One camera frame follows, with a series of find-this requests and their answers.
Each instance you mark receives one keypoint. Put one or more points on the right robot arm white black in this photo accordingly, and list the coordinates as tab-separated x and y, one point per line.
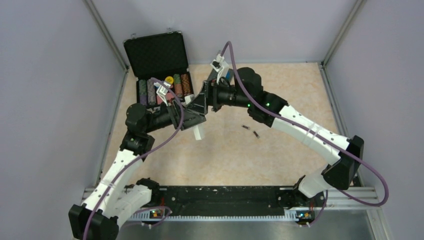
342	154

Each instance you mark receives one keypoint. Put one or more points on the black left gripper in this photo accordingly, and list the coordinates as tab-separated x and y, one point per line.
191	119

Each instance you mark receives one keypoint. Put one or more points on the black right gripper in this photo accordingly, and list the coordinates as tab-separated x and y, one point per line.
207	97

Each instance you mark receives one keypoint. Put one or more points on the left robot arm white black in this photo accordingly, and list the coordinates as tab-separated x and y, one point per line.
103	213

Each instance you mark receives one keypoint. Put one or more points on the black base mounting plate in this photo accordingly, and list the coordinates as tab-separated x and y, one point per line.
232	201

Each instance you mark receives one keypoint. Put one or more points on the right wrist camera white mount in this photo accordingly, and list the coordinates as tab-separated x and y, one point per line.
220	66

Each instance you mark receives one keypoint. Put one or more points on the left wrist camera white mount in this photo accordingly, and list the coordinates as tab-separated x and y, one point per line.
162	90

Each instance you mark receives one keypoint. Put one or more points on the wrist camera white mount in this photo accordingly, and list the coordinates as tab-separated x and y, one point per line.
162	90
220	66

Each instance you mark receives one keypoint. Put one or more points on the white remote control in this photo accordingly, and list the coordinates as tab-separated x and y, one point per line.
198	130

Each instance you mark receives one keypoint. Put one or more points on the yellow poker chip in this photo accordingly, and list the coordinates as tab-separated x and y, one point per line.
169	79

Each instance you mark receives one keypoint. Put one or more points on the black poker chip case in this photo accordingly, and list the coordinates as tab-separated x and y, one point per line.
159	56

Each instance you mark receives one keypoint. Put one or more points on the grey lego baseplate with bricks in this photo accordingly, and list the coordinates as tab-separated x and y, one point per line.
230	75

